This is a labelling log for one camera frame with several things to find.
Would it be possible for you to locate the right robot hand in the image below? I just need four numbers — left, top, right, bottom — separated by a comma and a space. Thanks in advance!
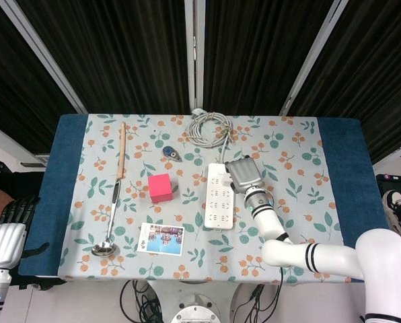
223, 154, 264, 194

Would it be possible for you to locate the blue table cover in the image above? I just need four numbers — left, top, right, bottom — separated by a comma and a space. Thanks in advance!
17, 113, 390, 283

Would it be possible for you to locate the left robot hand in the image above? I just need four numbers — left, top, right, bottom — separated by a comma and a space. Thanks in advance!
0, 196, 50, 269

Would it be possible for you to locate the black floor cable bundle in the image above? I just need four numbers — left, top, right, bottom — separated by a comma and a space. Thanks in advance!
119, 279, 170, 323
232, 284, 284, 323

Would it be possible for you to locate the photo postcard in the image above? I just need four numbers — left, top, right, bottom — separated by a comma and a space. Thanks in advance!
136, 222, 186, 257

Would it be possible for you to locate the white slanted frame post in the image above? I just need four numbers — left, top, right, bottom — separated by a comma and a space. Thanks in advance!
279, 0, 349, 117
0, 0, 87, 114

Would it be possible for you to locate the blue correction tape dispenser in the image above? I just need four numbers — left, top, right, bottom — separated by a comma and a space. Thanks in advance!
162, 145, 183, 163

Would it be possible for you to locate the fruit leaf patterned tablecloth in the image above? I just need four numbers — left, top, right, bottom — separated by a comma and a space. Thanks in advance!
57, 113, 365, 283

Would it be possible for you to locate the black curtain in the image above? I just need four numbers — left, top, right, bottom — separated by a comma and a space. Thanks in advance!
287, 0, 401, 165
0, 0, 79, 156
203, 0, 336, 117
15, 0, 192, 114

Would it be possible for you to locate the red cube box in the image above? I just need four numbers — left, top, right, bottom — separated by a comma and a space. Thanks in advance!
147, 173, 174, 204

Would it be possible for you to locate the white cable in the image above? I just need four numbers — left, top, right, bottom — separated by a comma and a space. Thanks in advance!
186, 107, 237, 166

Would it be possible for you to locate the grey round robot base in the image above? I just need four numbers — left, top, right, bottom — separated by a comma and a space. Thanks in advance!
170, 292, 221, 323

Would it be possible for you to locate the person in black clothing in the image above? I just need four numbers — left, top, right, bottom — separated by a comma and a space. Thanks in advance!
0, 157, 46, 233

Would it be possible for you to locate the white vertical frame post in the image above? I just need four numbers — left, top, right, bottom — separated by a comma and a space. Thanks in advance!
184, 0, 207, 115

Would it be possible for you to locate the wooden handled steel ladle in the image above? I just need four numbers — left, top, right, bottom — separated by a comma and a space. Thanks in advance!
91, 122, 120, 258

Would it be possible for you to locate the white power strip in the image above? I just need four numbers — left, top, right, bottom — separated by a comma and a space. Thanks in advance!
204, 162, 237, 232

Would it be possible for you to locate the black and white sneaker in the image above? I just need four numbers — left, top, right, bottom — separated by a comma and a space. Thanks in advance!
381, 190, 401, 237

